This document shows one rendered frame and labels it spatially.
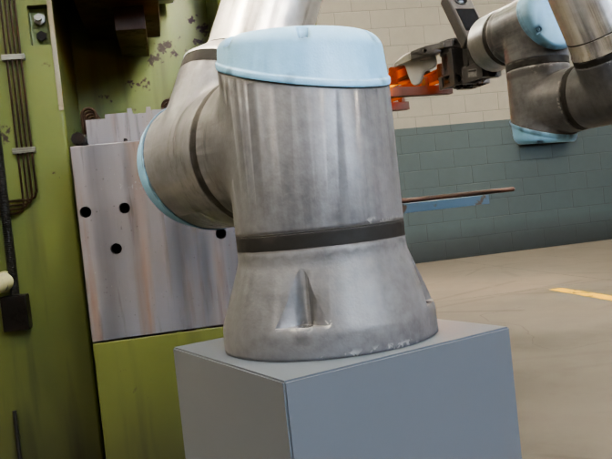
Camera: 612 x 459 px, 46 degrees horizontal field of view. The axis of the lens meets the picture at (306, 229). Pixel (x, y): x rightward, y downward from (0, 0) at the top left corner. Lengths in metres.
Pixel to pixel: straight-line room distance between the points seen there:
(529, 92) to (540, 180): 7.64
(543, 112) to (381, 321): 0.58
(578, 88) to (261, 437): 0.67
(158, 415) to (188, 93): 1.10
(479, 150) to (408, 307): 7.85
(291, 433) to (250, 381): 0.06
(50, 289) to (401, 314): 1.43
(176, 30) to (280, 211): 1.76
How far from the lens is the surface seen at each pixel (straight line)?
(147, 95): 2.27
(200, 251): 1.70
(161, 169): 0.77
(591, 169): 9.07
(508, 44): 1.13
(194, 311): 1.71
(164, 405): 1.75
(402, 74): 1.50
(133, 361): 1.73
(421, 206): 1.54
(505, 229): 8.52
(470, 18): 1.29
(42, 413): 1.98
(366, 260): 0.58
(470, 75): 1.26
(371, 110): 0.60
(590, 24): 0.99
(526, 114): 1.10
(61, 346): 1.94
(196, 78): 0.77
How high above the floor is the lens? 0.72
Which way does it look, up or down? 1 degrees down
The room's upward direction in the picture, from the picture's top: 6 degrees counter-clockwise
